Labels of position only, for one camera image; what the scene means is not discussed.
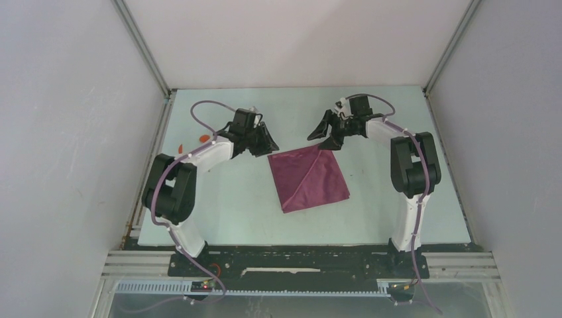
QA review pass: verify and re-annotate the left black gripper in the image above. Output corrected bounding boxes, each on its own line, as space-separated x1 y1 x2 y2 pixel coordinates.
244 122 278 158

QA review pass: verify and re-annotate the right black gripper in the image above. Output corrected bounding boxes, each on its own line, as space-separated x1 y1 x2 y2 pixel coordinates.
308 109 358 151

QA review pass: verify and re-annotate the maroon cloth napkin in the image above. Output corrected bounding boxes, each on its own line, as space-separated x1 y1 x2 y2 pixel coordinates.
268 145 350 213

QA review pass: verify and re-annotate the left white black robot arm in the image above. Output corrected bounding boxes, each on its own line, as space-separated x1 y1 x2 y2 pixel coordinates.
142 108 279 276

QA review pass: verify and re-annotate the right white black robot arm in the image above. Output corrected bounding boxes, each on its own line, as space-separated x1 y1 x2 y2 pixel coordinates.
307 93 441 277

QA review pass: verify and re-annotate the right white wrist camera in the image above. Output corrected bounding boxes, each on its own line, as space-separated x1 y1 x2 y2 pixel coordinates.
334 98 353 120

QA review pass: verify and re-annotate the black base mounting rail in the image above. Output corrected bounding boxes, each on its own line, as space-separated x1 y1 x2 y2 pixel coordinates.
168 244 429 291

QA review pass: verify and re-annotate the white cable duct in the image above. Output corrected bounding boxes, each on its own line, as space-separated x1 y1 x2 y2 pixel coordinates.
115 280 390 297

